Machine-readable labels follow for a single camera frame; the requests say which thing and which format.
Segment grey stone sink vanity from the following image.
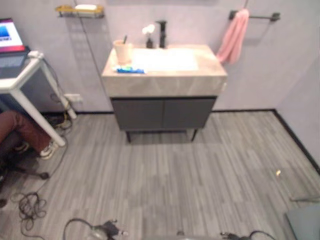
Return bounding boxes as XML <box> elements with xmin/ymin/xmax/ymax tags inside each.
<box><xmin>101</xmin><ymin>44</ymin><xmax>228</xmax><ymax>143</ymax></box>

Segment beige plastic cup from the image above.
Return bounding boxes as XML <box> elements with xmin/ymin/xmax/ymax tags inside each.
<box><xmin>113</xmin><ymin>39</ymin><xmax>134</xmax><ymax>65</ymax></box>

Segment pink towel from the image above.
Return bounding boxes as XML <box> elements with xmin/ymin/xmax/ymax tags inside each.
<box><xmin>215</xmin><ymin>8</ymin><xmax>250</xmax><ymax>66</ymax></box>

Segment black towel bar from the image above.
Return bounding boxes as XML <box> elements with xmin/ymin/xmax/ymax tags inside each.
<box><xmin>229</xmin><ymin>9</ymin><xmax>281</xmax><ymax>21</ymax></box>

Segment blue white toothpaste tube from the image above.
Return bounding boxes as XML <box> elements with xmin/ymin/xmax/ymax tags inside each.
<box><xmin>112</xmin><ymin>65</ymin><xmax>146</xmax><ymax>75</ymax></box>

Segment dark vase with white flowers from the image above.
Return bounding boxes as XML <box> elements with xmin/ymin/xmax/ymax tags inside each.
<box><xmin>141</xmin><ymin>24</ymin><xmax>156</xmax><ymax>49</ymax></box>

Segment black faucet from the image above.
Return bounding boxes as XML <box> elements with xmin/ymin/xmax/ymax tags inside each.
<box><xmin>155</xmin><ymin>20</ymin><xmax>169</xmax><ymax>49</ymax></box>

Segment white power strip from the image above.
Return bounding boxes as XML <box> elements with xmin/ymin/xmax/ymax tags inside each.
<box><xmin>63</xmin><ymin>93</ymin><xmax>84</xmax><ymax>103</ymax></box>

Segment person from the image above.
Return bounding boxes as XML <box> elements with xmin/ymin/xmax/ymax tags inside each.
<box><xmin>0</xmin><ymin>109</ymin><xmax>61</xmax><ymax>161</ymax></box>

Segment white desk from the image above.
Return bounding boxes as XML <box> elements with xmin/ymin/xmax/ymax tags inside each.
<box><xmin>0</xmin><ymin>51</ymin><xmax>78</xmax><ymax>148</ymax></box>

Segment white soap bar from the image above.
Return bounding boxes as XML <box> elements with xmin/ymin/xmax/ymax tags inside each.
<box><xmin>74</xmin><ymin>4</ymin><xmax>97</xmax><ymax>11</ymax></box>

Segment small white device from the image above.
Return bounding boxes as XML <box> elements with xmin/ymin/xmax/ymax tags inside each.
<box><xmin>27</xmin><ymin>50</ymin><xmax>45</xmax><ymax>60</ymax></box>

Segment black office chair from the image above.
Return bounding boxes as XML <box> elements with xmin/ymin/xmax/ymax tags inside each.
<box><xmin>0</xmin><ymin>131</ymin><xmax>50</xmax><ymax>193</ymax></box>

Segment open laptop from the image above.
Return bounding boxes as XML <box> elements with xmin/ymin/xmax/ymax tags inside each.
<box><xmin>0</xmin><ymin>17</ymin><xmax>31</xmax><ymax>79</ymax></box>

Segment grey floor mat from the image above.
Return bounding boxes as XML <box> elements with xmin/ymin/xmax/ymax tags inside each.
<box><xmin>284</xmin><ymin>205</ymin><xmax>320</xmax><ymax>240</ymax></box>

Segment black hanging wall cable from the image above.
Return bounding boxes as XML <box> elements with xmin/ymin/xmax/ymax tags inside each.
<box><xmin>73</xmin><ymin>0</ymin><xmax>114</xmax><ymax>112</ymax></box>

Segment gold black wall shelf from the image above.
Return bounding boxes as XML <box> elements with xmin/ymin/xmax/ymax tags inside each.
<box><xmin>55</xmin><ymin>5</ymin><xmax>105</xmax><ymax>19</ymax></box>

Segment black coiled floor cable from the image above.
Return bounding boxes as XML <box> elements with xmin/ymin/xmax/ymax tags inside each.
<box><xmin>10</xmin><ymin>139</ymin><xmax>70</xmax><ymax>240</ymax></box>

